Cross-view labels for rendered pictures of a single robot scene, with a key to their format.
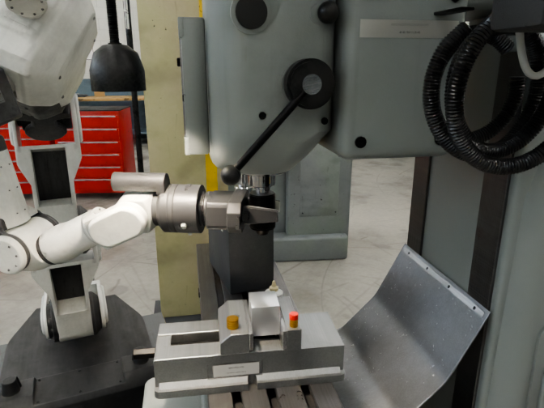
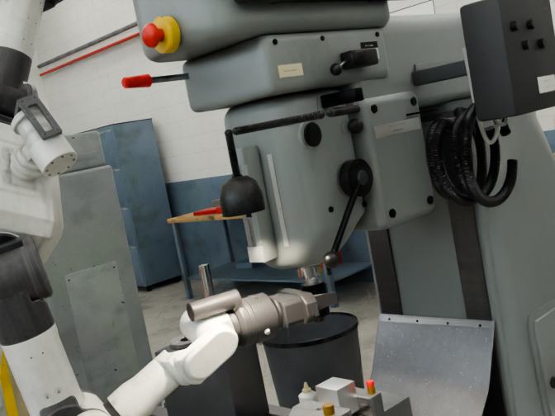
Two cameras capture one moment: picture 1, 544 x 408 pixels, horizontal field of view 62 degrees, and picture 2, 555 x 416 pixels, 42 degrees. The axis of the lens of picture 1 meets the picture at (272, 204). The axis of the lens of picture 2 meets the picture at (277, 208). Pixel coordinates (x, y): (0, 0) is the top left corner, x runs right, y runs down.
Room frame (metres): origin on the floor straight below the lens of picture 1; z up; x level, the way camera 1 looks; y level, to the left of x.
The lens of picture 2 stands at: (-0.38, 0.80, 1.57)
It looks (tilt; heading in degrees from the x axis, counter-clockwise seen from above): 6 degrees down; 328
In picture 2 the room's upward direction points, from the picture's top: 11 degrees counter-clockwise
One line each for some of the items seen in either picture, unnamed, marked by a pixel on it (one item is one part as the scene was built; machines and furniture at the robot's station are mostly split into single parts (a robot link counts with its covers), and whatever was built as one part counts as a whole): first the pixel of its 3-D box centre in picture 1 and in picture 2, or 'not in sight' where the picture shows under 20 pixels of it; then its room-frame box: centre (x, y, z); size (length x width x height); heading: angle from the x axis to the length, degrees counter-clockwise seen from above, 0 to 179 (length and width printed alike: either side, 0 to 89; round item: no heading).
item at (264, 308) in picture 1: (263, 312); (337, 397); (0.77, 0.02, 1.03); 0.06 x 0.05 x 0.06; 8
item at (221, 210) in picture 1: (212, 210); (275, 313); (0.79, 0.11, 1.23); 0.13 x 0.12 x 0.10; 176
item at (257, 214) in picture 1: (260, 215); (323, 301); (0.75, 0.02, 1.23); 0.06 x 0.02 x 0.03; 86
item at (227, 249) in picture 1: (239, 240); (211, 379); (1.17, 0.09, 1.02); 0.22 x 0.12 x 0.20; 21
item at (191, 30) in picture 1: (193, 87); (253, 204); (0.76, 0.13, 1.44); 0.04 x 0.04 x 0.21; 11
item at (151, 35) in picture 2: not in sight; (154, 35); (0.73, 0.27, 1.76); 0.04 x 0.03 x 0.04; 11
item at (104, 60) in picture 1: (116, 66); (240, 194); (0.65, 0.21, 1.48); 0.07 x 0.07 x 0.06
